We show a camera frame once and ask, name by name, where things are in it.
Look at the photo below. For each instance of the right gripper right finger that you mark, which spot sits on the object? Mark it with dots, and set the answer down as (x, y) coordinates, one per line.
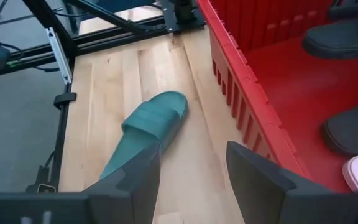
(259, 193)

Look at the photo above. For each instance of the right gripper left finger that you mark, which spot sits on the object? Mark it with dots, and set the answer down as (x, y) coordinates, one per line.
(129, 193)

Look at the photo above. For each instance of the green slide sandal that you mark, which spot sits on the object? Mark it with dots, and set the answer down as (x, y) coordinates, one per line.
(154, 118)

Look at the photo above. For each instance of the black slide sandal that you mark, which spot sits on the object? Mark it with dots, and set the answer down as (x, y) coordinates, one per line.
(356, 130)
(340, 40)

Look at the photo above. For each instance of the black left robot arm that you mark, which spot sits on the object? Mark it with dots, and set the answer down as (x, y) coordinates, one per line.
(185, 12)

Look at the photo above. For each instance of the red plastic bin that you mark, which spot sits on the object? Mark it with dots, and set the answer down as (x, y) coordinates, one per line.
(291, 93)

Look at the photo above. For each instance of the black frame clamp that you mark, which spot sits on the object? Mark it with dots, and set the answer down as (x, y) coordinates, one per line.
(64, 99)

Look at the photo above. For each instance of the silver frame bracket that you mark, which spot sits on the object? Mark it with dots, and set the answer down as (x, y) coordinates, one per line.
(59, 56)

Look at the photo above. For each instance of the black aluminium table frame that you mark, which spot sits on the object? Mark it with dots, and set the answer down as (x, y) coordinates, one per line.
(47, 15)

